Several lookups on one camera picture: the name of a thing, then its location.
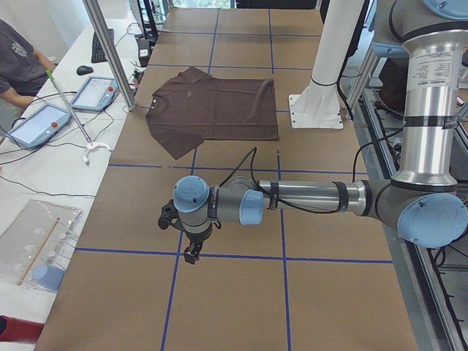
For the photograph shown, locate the wooden stick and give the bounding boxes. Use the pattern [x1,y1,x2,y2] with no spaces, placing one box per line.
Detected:
[16,216,60,286]

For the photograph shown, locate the black box white label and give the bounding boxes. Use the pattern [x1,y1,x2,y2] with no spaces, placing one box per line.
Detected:
[137,38,151,67]

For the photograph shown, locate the blue plastic cup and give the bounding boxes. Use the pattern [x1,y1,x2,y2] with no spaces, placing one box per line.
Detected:
[32,264,65,292]

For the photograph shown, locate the white pedestal column base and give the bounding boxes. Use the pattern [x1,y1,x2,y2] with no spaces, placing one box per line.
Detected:
[289,0,365,129]

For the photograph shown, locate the clear plastic rack tray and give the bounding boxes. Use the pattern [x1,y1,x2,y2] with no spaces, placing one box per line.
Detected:
[1,200,82,293]

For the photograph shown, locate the red object table corner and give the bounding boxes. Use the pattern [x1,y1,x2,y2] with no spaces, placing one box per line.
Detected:
[1,315,44,344]

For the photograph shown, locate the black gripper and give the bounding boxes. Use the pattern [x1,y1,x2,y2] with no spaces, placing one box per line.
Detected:
[184,229,212,265]

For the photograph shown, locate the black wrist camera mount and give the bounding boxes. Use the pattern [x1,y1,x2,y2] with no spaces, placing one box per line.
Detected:
[158,199,184,230]

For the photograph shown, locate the far teach pendant tablet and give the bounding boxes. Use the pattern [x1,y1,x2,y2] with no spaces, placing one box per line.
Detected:
[70,76,118,112]

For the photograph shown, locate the teach pendant tablet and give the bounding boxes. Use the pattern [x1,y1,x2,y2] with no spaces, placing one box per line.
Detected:
[70,76,118,112]
[7,104,72,148]

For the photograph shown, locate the dark brown t-shirt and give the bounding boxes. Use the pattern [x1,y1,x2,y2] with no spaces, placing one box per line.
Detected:
[146,67,279,159]

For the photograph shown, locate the black computer mouse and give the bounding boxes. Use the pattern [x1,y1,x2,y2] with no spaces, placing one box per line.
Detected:
[76,65,94,76]

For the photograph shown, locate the seated person grey shirt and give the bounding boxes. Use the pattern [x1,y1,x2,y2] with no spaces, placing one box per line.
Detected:
[1,20,56,108]

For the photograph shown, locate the aluminium frame post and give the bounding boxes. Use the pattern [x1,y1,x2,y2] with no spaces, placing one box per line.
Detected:
[83,0,136,111]

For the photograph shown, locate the near teach pendant tablet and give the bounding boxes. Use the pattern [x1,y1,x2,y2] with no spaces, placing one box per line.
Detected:
[7,104,72,148]

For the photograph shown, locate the black computer keyboard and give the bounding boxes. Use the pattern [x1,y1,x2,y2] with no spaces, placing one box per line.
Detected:
[91,32,107,64]

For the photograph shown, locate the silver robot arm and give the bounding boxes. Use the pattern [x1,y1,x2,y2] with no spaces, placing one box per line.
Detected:
[158,1,467,263]

